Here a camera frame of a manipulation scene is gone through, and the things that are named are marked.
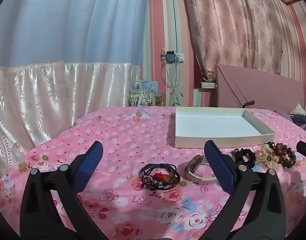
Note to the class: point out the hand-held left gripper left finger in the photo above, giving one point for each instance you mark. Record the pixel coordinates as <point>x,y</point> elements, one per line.
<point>89,165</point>

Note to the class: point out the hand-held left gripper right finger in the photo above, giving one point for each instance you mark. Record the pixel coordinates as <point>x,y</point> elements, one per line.
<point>220,170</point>

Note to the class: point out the black scrunchie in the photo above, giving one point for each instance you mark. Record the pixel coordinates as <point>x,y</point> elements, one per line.
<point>242,152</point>

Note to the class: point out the cream scrunchie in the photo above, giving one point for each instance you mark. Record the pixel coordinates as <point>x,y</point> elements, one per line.
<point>264,152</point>

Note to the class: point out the white shallow cardboard box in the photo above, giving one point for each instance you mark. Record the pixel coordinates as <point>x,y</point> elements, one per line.
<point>217,125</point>

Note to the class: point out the dark blue blanket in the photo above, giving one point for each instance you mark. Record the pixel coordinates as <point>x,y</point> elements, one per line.
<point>303,123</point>

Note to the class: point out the pink floral bedsheet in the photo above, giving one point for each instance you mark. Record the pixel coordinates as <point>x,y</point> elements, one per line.
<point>118,135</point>

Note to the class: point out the white cloth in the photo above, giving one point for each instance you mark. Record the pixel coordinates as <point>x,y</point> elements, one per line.
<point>298,110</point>

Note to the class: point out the purple dotted pillow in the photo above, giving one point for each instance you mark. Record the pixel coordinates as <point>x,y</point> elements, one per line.
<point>281,114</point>

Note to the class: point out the pink padded headboard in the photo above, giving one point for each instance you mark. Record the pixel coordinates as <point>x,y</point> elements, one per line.
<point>267,87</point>

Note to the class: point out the black and white floral bag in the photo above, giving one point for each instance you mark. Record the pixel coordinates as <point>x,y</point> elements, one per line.
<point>140,99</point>

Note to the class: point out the white power strip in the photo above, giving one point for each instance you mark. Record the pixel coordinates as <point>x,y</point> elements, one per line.
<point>207,85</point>

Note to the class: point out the brown cardboard box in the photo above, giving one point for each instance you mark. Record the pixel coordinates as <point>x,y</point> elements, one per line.
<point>159,100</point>

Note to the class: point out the blue and cream satin curtain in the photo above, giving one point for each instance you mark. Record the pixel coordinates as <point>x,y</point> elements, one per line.
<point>68,30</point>

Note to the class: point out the pink patterned curtain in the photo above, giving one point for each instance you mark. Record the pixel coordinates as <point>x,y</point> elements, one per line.
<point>230,17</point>

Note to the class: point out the white wall outlet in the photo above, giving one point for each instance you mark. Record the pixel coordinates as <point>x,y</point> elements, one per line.
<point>181,57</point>

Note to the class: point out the blue pouch on wall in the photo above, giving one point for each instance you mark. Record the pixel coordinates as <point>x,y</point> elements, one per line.
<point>170,57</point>

